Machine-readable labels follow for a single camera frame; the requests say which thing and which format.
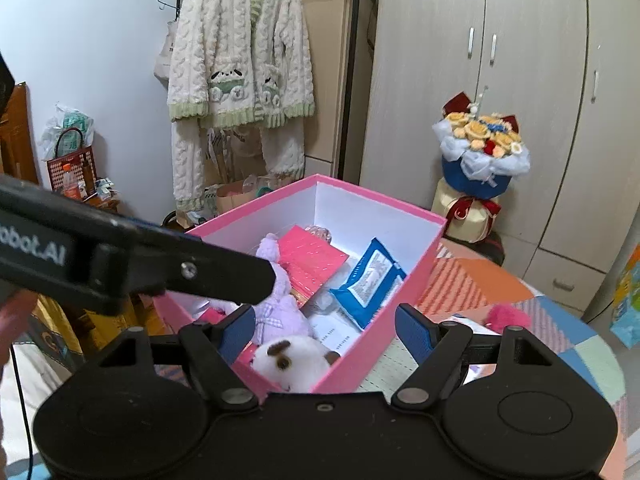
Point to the patchwork quilt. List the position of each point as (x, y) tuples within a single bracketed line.
[(575, 350)]

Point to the blue wet wipes pack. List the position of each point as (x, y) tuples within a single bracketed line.
[(367, 285)]

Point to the dark round stool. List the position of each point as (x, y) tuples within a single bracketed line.
[(492, 250)]

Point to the wooden cabinet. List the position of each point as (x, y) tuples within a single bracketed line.
[(17, 135)]

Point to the cream bouquet with red ribbon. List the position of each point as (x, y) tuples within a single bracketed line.
[(465, 220)]

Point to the white printed paper box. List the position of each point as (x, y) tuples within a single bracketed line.
[(330, 332)]

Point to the person's left hand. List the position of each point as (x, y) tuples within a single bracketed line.
[(15, 317)]

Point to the white tote bag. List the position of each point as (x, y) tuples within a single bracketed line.
[(165, 55)]

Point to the pink cardboard box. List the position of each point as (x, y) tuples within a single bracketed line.
[(415, 270)]

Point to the blue wrapped flower bouquet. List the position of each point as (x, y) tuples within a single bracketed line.
[(475, 175)]

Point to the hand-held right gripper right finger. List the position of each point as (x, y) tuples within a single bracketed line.
[(412, 330)]

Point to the white tissue pack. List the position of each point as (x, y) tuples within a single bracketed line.
[(465, 321)]

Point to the red envelope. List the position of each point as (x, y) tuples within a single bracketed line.
[(310, 260)]

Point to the purple plush toy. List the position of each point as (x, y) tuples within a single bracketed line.
[(280, 315)]

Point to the pink fluffy pom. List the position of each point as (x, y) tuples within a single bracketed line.
[(507, 316)]

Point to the colourful paper bag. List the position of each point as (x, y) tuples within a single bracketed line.
[(630, 300)]

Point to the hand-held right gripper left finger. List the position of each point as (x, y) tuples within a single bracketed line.
[(240, 330)]

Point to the cream fuzzy cardigan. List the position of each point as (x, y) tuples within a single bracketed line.
[(225, 35)]

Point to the orange drink bottle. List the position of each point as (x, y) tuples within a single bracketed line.
[(72, 187)]

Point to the white plastic bag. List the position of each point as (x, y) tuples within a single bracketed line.
[(75, 120)]

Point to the white plush toy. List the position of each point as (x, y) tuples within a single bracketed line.
[(300, 365)]

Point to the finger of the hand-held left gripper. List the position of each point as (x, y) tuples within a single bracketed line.
[(215, 270)]

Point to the red woven basket bag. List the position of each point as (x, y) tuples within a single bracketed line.
[(56, 170)]

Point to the beige wardrobe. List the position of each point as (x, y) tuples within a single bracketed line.
[(425, 60)]

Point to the cream fuzzy pants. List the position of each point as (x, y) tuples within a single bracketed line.
[(285, 150)]

